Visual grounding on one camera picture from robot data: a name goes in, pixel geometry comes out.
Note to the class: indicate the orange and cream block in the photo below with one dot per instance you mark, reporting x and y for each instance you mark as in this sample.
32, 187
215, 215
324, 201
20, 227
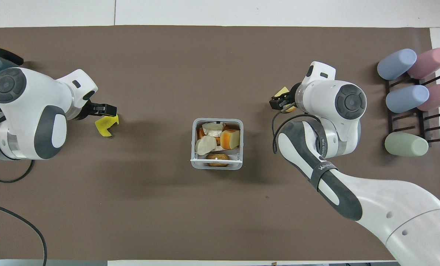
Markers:
230, 139

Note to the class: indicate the green cup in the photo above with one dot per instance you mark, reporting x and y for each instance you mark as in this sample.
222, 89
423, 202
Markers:
406, 144

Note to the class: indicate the dark cup rack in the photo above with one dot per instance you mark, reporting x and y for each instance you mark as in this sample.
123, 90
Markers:
423, 120

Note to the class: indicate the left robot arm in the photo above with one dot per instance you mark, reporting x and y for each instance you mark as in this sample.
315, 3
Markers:
24, 99

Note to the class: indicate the brown round bread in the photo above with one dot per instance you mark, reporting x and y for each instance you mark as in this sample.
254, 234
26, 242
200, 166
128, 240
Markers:
218, 158

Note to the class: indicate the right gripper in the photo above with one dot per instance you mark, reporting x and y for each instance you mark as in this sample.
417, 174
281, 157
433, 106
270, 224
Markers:
294, 96

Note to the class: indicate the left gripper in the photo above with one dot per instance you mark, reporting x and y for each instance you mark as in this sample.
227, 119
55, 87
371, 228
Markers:
88, 110

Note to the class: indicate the small orange scrap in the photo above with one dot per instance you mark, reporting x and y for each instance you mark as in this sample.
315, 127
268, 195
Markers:
201, 133

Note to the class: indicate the grey trash bin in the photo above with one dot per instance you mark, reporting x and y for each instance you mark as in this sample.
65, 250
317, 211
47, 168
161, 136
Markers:
195, 164

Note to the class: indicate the white crumpled paper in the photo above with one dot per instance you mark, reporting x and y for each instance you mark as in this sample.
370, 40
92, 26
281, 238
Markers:
213, 128
206, 145

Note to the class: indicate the orange trash piece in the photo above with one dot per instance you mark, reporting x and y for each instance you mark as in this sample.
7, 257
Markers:
290, 108

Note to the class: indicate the yellow paper scrap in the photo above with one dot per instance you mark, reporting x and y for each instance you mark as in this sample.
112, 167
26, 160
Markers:
282, 91

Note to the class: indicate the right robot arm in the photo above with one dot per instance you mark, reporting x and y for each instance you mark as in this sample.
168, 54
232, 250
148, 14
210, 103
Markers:
382, 207

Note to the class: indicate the yellow crumpled trash piece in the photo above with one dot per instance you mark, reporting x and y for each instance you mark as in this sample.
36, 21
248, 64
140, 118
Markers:
105, 125

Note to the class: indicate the blue cup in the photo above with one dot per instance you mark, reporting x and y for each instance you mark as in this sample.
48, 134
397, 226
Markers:
406, 99
396, 64

